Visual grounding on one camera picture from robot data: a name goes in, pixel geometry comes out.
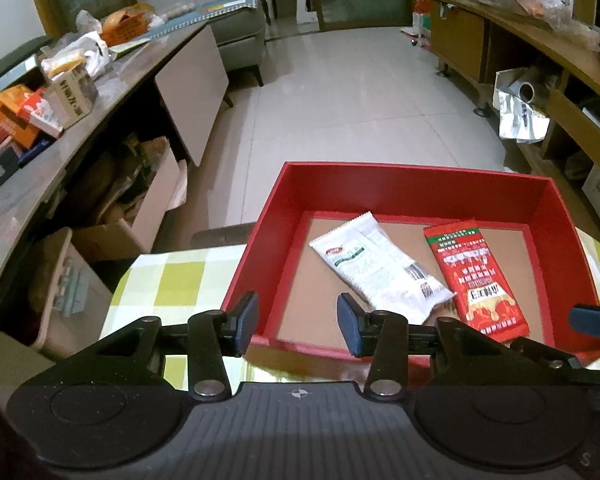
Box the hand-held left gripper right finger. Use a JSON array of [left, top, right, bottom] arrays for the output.
[[336, 293, 528, 402]]

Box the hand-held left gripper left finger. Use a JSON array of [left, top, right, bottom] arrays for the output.
[[67, 291, 260, 403]]

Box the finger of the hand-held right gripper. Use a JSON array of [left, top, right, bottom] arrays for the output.
[[510, 337, 582, 372], [568, 304, 600, 343]]

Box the white snack packet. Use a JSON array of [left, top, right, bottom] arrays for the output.
[[309, 211, 456, 326]]

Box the long red snack packet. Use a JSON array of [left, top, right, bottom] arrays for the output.
[[423, 219, 530, 345]]

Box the red cardboard box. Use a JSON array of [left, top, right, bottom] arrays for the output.
[[221, 161, 600, 371]]

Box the brown cardboard box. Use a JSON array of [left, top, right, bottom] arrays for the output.
[[72, 210, 153, 262]]

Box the beige plastic bin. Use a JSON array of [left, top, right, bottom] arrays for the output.
[[30, 227, 114, 361]]

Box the silver foil bag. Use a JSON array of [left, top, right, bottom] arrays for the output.
[[495, 67, 552, 144]]

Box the grey top sideboard cabinet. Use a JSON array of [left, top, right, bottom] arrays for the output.
[[0, 22, 231, 361]]

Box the white printed carton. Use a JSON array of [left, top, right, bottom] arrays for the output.
[[45, 67, 99, 129]]

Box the red and white carton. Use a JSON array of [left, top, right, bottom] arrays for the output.
[[20, 87, 64, 139]]

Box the wooden media console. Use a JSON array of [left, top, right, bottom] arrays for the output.
[[424, 0, 600, 261]]

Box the orange carton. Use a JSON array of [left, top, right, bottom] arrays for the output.
[[0, 85, 43, 149]]

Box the white plastic bag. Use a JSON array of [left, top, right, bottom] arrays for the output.
[[40, 30, 113, 81]]

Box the orange bag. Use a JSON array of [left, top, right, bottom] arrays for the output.
[[100, 2, 156, 47]]

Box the clear plastic bag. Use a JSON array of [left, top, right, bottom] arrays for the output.
[[540, 0, 577, 32]]

